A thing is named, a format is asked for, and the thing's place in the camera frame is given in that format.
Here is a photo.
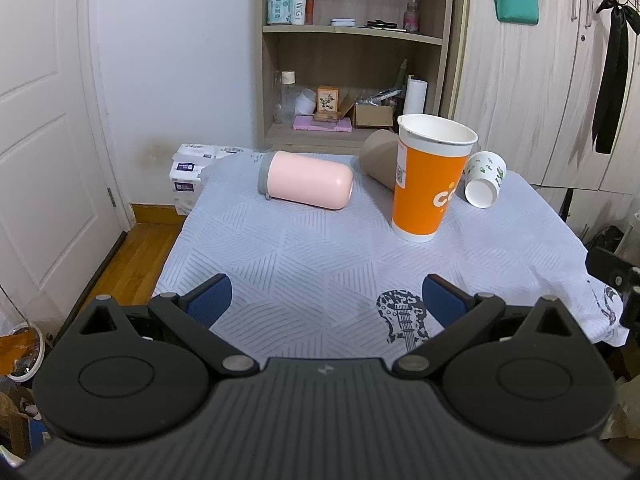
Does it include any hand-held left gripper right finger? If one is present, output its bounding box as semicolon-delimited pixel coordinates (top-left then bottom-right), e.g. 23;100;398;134
392;273;582;378

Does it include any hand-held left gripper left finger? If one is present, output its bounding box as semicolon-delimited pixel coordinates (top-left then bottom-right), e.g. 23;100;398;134
75;273;259;377

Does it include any orange paper cup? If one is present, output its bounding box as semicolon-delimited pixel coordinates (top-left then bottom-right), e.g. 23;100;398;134
391;114;479;243

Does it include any white plant-print paper cup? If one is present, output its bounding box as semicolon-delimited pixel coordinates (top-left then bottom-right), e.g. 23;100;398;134
464;151;508;209

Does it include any pink cup with grey lid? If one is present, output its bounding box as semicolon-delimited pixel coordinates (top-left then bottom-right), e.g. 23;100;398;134
257;150;355;211

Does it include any brown paper cup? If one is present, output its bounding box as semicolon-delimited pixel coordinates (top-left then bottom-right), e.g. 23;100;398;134
361;129;402;191

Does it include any pale patterned tablecloth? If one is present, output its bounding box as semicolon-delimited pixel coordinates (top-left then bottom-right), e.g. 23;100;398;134
151;149;632;361

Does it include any pack of tissue packets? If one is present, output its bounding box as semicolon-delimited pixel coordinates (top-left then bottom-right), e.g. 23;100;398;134
168;143;247;216

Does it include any light wooden wardrobe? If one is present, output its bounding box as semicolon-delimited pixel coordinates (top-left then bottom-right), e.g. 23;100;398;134
449;0;640;193

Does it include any cardboard box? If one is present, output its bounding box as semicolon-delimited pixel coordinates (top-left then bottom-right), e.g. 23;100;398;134
352;103;395;129

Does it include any white bucket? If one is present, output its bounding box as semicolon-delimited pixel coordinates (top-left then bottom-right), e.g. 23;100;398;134
0;321;49;380

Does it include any black ribbon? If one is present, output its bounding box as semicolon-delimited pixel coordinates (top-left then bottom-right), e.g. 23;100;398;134
593;0;632;155

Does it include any white paper roll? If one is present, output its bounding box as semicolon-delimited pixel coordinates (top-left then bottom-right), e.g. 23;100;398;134
402;78;429;116

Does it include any pink flat box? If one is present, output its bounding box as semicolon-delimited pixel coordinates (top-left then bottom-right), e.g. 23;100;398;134
292;115;354;134

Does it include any clear bottle with cream cap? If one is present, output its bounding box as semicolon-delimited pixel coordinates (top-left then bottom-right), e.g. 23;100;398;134
279;70;297;124

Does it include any floral print box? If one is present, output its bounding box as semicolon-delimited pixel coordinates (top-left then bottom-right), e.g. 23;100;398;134
316;85;341;114

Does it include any white door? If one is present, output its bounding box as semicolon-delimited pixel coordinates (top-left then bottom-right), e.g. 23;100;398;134
0;0;132;323

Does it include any wooden shelf unit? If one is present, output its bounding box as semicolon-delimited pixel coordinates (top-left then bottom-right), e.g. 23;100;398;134
254;0;457;155

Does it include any teal pump bottle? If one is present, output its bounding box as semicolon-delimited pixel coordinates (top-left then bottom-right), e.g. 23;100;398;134
267;0;296;26

